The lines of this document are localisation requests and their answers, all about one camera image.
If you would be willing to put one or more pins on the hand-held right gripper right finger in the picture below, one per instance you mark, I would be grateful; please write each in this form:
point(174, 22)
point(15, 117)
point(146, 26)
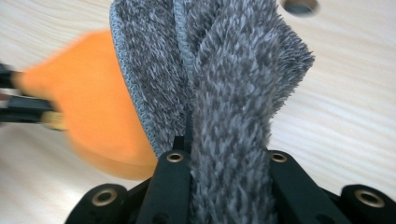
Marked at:
point(299, 196)

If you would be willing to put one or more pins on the orange plush toy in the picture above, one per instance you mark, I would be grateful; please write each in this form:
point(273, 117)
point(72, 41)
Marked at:
point(93, 109)

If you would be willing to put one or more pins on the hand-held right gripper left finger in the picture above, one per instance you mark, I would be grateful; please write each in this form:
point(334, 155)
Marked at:
point(168, 193)

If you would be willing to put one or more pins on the grey fluffy cloth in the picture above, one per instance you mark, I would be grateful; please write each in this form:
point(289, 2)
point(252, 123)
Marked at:
point(233, 93)

